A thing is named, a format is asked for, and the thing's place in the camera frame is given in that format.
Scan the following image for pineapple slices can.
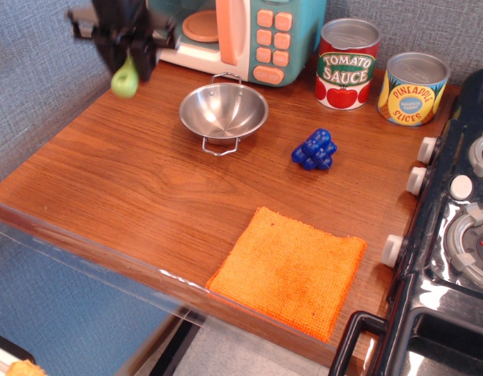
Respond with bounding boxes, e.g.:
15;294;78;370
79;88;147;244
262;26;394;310
377;52;450;127

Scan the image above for blue toy grapes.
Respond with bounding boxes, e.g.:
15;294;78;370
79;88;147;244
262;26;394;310
291;128;337;170

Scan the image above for orange towel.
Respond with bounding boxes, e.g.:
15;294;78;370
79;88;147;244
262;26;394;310
206;207;367;342

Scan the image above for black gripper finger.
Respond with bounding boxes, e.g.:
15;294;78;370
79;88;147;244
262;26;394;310
95;38;126;73
129;38;157;81

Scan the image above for green handled grey spatula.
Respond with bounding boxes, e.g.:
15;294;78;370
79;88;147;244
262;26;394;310
110;51;139;99

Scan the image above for tomato sauce can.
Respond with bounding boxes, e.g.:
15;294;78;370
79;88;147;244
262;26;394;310
315;18;381;110

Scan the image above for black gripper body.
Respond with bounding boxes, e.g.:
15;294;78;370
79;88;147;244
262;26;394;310
67;1;180;49

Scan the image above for small steel bowl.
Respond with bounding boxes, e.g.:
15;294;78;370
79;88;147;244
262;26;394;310
179;72;269;157

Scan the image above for black toy stove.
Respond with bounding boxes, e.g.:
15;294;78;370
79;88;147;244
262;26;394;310
330;69;483;375

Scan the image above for teal toy microwave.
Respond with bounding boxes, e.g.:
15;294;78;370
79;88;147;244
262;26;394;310
147;1;326;87

